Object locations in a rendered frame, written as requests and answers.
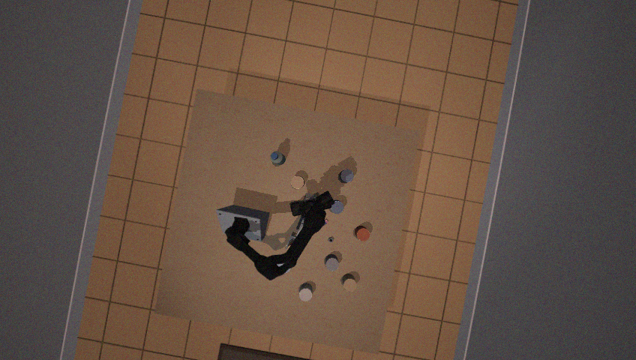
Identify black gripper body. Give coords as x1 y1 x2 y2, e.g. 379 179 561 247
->
290 199 332 216

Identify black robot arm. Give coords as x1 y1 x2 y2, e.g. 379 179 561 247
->
225 190 335 281

